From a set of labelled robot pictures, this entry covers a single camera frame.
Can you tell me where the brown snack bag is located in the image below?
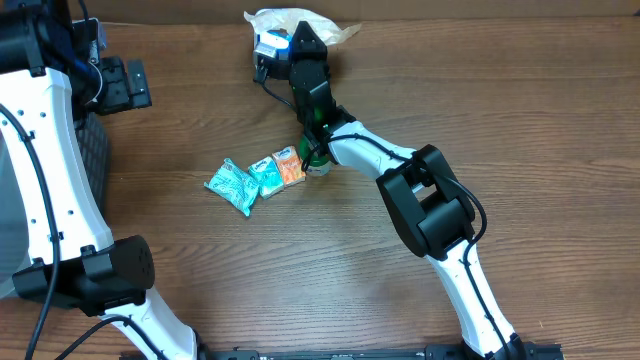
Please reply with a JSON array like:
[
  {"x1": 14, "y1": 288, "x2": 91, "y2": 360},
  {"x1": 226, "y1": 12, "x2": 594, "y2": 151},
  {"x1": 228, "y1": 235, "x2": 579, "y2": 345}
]
[{"x1": 244, "y1": 8, "x2": 361, "y2": 46}]

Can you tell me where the green lid jar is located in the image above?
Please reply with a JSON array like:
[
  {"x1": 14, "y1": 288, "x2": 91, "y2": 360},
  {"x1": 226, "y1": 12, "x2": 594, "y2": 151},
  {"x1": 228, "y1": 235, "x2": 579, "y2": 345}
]
[{"x1": 298, "y1": 137, "x2": 333, "y2": 176}]

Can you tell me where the orange tissue pack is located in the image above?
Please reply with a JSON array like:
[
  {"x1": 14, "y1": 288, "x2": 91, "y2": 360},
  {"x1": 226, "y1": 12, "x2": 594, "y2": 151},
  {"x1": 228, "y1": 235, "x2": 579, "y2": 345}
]
[{"x1": 272, "y1": 146, "x2": 306, "y2": 187}]

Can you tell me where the teal tissue pack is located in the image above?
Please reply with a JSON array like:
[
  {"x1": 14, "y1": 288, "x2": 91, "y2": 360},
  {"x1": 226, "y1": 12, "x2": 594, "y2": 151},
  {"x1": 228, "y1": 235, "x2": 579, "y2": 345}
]
[{"x1": 248, "y1": 156, "x2": 284, "y2": 199}]

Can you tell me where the mint green wipes pack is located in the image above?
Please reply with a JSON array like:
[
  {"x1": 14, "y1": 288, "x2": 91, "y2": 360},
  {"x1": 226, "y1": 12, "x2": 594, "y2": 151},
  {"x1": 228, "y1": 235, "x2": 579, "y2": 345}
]
[{"x1": 204, "y1": 158, "x2": 259, "y2": 217}]

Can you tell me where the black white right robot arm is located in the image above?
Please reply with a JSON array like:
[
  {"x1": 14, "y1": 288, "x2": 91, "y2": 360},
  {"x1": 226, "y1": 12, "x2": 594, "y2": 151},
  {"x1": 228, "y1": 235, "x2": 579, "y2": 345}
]
[{"x1": 254, "y1": 21, "x2": 526, "y2": 359}]

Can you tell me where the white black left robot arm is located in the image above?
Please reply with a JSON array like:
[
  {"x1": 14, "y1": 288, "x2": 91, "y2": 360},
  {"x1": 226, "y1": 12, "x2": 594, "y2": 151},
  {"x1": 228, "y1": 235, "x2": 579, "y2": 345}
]
[{"x1": 1, "y1": 1, "x2": 207, "y2": 359}]

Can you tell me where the white barcode scanner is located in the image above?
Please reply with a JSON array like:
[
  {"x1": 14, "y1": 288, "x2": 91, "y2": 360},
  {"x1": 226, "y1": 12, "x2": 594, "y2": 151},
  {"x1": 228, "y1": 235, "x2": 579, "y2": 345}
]
[{"x1": 254, "y1": 30, "x2": 292, "y2": 50}]

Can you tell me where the grey plastic basket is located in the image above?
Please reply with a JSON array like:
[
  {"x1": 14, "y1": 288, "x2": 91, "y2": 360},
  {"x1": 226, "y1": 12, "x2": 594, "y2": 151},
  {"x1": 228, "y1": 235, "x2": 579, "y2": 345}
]
[{"x1": 1, "y1": 113, "x2": 111, "y2": 298}]

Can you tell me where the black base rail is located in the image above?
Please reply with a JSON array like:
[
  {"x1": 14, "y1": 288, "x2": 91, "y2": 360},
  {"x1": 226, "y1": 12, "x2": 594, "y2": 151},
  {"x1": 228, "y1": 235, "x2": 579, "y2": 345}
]
[{"x1": 119, "y1": 343, "x2": 566, "y2": 360}]

